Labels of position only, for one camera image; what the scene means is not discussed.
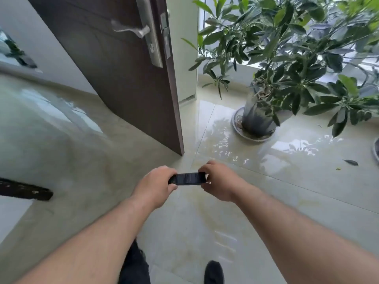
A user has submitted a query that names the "person's left hand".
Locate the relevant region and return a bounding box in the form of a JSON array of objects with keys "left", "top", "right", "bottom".
[{"left": 131, "top": 166, "right": 179, "bottom": 209}]

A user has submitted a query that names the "person's right hand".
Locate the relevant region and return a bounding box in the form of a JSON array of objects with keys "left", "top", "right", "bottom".
[{"left": 198, "top": 160, "right": 257, "bottom": 203}]

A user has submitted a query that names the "black ribbed door wedge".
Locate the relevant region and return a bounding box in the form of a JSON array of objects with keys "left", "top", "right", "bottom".
[{"left": 168, "top": 172, "right": 207, "bottom": 186}]

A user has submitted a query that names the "person's right forearm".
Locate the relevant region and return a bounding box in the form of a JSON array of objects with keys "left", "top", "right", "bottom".
[{"left": 234, "top": 186, "right": 379, "bottom": 284}]

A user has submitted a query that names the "person's left forearm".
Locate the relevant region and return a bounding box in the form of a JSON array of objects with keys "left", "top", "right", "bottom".
[{"left": 12, "top": 194, "right": 156, "bottom": 284}]

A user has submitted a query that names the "white patterned plant saucer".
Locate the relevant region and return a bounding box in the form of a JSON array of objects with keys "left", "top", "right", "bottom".
[{"left": 232, "top": 107, "right": 277, "bottom": 142}]

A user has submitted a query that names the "dark plant pot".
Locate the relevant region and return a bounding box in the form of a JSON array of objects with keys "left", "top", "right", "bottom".
[{"left": 241, "top": 83, "right": 294, "bottom": 137}]

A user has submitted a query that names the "person's black trouser leg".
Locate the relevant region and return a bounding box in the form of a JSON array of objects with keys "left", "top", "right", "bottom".
[{"left": 118, "top": 239, "right": 151, "bottom": 284}]

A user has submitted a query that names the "person's black shoe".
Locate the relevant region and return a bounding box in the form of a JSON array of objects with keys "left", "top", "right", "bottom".
[{"left": 204, "top": 260, "right": 224, "bottom": 284}]

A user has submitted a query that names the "dark brown wooden door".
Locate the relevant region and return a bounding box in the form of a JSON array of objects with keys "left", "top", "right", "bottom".
[{"left": 26, "top": 0, "right": 185, "bottom": 156}]

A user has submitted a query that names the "silver door latch plate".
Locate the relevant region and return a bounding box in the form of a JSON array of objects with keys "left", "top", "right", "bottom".
[{"left": 160, "top": 13, "right": 172, "bottom": 59}]

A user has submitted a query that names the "green leafy potted plant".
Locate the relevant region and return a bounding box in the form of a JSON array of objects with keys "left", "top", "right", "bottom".
[{"left": 181, "top": 0, "right": 379, "bottom": 138}]

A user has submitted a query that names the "silver door handle plate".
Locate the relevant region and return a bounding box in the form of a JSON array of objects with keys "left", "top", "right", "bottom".
[{"left": 135, "top": 0, "right": 163, "bottom": 68}]

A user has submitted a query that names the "silver door lever handle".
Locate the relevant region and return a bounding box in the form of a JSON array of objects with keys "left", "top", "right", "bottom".
[{"left": 111, "top": 20, "right": 150, "bottom": 38}]

